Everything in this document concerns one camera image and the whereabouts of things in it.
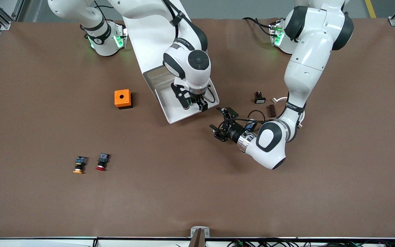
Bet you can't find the orange box with hole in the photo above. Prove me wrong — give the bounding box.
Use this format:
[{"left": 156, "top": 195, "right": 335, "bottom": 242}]
[{"left": 115, "top": 90, "right": 133, "bottom": 109}]

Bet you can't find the lowest white cabinet drawer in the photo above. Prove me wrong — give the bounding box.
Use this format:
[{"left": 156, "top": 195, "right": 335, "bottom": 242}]
[{"left": 157, "top": 82, "right": 219, "bottom": 124}]

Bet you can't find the black cable bundle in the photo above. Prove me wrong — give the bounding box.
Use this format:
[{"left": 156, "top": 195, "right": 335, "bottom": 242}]
[{"left": 227, "top": 238, "right": 395, "bottom": 247}]

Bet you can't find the red push button switch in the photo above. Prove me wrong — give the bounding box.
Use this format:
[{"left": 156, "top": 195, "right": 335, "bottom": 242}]
[{"left": 96, "top": 153, "right": 110, "bottom": 171}]

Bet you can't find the white table edge rail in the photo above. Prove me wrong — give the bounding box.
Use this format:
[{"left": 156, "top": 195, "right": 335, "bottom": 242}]
[{"left": 0, "top": 237, "right": 395, "bottom": 247}]

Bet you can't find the black left base cable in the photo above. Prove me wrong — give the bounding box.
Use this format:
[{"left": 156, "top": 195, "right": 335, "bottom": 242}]
[{"left": 242, "top": 17, "right": 274, "bottom": 36}]

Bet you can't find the brown table mat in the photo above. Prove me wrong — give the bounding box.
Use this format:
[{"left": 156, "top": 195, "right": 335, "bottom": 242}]
[{"left": 0, "top": 17, "right": 395, "bottom": 239}]

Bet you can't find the yellow push button switch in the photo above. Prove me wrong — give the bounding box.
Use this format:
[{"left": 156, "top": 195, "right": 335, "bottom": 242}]
[{"left": 73, "top": 156, "right": 88, "bottom": 174}]

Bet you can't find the white curved plastic bracket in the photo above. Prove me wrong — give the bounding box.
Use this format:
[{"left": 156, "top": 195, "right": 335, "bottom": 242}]
[{"left": 272, "top": 97, "right": 303, "bottom": 129}]

